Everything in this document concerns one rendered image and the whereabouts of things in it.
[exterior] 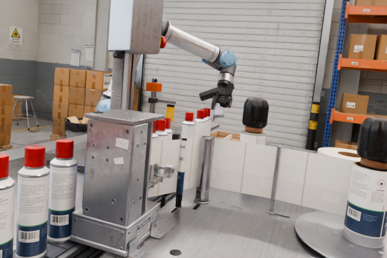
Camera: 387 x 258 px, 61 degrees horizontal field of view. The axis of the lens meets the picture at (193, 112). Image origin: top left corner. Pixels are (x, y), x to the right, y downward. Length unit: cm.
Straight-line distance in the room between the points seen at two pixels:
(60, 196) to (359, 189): 64
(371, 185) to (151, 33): 68
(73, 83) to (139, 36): 417
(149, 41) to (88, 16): 620
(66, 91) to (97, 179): 455
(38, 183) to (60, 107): 464
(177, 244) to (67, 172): 27
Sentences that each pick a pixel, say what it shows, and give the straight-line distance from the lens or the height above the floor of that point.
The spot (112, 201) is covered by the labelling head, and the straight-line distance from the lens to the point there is 67.
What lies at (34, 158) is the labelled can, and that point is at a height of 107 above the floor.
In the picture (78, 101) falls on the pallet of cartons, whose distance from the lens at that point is 506.
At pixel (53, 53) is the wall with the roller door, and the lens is 767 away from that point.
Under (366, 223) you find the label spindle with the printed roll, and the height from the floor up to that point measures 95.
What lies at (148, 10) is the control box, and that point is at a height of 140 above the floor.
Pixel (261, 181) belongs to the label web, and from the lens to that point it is 95.
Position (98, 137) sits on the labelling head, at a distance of 65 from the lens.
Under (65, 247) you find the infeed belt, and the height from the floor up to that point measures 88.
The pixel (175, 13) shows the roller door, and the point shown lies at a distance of 604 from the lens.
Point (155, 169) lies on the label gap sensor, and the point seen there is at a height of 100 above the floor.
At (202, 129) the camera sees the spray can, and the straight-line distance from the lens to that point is 142.
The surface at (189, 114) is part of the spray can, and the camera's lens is 131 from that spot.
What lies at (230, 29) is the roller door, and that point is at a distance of 563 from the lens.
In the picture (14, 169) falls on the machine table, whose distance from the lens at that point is 140.
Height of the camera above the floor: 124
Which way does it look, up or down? 7 degrees down
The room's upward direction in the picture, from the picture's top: 5 degrees clockwise
